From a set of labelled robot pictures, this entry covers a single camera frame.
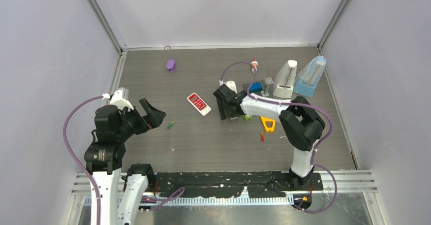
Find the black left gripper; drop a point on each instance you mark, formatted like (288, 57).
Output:
(154, 116)

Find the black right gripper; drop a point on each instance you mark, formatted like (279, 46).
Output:
(224, 113)

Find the green battery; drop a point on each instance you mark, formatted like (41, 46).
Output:
(170, 125)

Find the white remote with red keypad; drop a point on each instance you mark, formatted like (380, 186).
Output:
(199, 104)

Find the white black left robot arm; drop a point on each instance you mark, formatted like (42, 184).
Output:
(103, 162)

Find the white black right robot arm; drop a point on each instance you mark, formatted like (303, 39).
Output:
(301, 122)

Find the green owl toy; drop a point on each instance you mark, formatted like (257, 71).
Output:
(248, 117)

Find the blue building brick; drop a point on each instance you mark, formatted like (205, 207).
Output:
(256, 87)

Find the yellow triangular wooden piece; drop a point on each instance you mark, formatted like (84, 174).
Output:
(268, 124)

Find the small orange white bottle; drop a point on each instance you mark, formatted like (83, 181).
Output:
(254, 66)

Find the red orange battery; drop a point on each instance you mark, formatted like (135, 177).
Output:
(262, 137)

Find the purple plastic cap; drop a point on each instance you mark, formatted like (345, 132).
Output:
(171, 65)

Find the white metronome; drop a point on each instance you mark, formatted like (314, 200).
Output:
(285, 80)

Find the light blue metronome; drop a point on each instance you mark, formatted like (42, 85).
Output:
(307, 79)

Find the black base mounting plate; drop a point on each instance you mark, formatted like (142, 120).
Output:
(266, 184)

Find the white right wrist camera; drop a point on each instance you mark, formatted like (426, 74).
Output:
(230, 84)

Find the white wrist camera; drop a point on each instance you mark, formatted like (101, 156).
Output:
(230, 84)
(119, 98)

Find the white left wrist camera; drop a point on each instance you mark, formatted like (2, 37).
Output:
(119, 98)

